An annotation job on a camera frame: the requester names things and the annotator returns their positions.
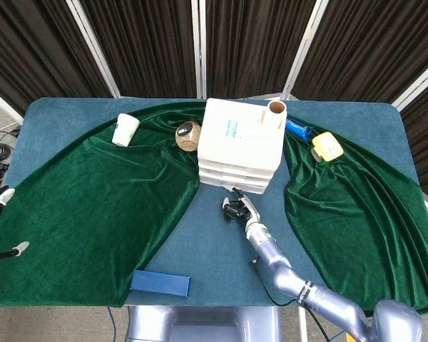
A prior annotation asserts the white paper roll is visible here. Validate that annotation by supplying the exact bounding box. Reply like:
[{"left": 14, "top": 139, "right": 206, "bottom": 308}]
[{"left": 260, "top": 100, "right": 289, "bottom": 130}]

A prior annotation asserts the blue felt table cover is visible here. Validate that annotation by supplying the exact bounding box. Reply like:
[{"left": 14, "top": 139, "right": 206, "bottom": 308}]
[{"left": 1, "top": 96, "right": 422, "bottom": 308}]

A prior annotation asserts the lilac robot torso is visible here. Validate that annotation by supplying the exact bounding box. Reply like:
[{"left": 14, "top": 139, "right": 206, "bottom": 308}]
[{"left": 125, "top": 305, "right": 282, "bottom": 342}]

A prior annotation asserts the green velvet cloth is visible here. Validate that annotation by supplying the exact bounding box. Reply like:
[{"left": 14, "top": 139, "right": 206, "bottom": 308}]
[{"left": 0, "top": 101, "right": 428, "bottom": 316}]

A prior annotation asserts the white plastic drawer unit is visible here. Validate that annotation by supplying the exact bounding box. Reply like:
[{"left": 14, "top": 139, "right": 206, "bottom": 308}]
[{"left": 197, "top": 98, "right": 289, "bottom": 196}]

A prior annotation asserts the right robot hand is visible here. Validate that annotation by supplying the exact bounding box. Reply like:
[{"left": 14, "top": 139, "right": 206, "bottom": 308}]
[{"left": 220, "top": 185, "right": 262, "bottom": 229}]

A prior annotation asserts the dark folding screen white frame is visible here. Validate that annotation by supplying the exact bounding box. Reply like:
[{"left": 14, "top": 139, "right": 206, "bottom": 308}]
[{"left": 0, "top": 0, "right": 428, "bottom": 214}]

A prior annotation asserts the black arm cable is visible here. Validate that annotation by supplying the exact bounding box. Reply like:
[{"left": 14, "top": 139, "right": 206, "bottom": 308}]
[{"left": 249, "top": 258, "right": 329, "bottom": 342}]

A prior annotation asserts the thin blue cable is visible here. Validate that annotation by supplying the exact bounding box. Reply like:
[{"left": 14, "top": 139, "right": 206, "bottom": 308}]
[{"left": 108, "top": 306, "right": 126, "bottom": 342}]

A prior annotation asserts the blue cardboard box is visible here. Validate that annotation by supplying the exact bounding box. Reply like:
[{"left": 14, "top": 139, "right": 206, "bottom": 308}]
[{"left": 130, "top": 269, "right": 192, "bottom": 298}]

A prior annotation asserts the white table leg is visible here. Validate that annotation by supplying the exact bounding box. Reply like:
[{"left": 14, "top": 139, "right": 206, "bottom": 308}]
[{"left": 297, "top": 306, "right": 308, "bottom": 342}]

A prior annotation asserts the white paper cup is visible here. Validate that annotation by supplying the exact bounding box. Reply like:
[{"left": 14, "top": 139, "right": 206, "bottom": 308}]
[{"left": 111, "top": 113, "right": 141, "bottom": 147}]

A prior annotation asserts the glass jar of grains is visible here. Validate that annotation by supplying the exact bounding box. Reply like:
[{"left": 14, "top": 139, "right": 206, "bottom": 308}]
[{"left": 175, "top": 120, "right": 203, "bottom": 152}]

